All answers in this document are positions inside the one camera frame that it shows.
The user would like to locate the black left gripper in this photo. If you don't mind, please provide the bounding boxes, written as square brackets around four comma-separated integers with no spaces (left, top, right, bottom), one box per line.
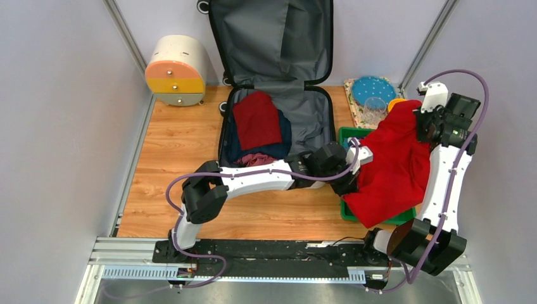
[317,158,362,198]

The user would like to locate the pink ribbed garment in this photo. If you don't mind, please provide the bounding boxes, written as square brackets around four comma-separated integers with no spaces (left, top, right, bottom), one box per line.
[235,153,277,167]

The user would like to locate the dark red garment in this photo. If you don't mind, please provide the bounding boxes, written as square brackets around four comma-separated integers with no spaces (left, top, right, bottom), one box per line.
[232,91,282,150]

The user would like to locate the navy blue garment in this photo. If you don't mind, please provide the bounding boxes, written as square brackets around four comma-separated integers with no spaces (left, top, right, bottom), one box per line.
[220,110,292,163]

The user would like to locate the astronaut print suitcase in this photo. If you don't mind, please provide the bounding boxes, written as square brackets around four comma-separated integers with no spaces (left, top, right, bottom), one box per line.
[207,1,336,167]

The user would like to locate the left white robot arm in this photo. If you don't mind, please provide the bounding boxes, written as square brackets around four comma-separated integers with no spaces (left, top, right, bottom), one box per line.
[165,137,373,263]

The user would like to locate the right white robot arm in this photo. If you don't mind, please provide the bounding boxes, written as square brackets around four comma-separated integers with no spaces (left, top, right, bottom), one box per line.
[361,93,481,276]

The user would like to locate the green plastic tray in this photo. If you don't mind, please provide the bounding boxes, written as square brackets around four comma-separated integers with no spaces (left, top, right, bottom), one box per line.
[339,127,417,225]

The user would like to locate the orange bowl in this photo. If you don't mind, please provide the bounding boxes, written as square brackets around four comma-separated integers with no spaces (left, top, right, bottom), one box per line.
[387,98,406,113]

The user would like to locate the clear plastic cup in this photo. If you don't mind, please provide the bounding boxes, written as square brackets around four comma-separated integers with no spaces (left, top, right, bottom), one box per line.
[363,97,387,125]

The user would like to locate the floral placemat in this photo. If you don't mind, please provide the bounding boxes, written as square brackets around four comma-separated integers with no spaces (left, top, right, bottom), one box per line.
[344,77,402,129]

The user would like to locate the cream mini drawer cabinet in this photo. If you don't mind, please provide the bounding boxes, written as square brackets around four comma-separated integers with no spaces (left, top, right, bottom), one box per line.
[145,35,210,106]

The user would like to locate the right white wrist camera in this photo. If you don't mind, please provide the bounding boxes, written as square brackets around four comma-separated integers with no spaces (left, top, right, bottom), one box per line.
[417,82,448,113]

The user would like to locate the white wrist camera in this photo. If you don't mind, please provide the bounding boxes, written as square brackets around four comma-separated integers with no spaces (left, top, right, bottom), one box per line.
[417,82,448,113]
[346,137,374,174]

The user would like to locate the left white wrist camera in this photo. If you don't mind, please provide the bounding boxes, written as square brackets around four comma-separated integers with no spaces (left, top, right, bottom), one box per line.
[346,137,374,174]

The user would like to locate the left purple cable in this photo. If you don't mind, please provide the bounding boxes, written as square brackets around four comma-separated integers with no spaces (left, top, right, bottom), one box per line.
[165,137,362,290]

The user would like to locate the purple cable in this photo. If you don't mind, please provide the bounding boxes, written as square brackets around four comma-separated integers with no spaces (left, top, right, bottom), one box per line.
[165,137,362,290]
[365,69,490,294]

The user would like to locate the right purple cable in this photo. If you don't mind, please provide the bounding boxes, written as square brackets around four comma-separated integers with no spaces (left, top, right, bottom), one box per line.
[365,69,490,294]

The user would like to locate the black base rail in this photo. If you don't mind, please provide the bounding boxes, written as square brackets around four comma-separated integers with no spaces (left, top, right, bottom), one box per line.
[152,238,390,279]

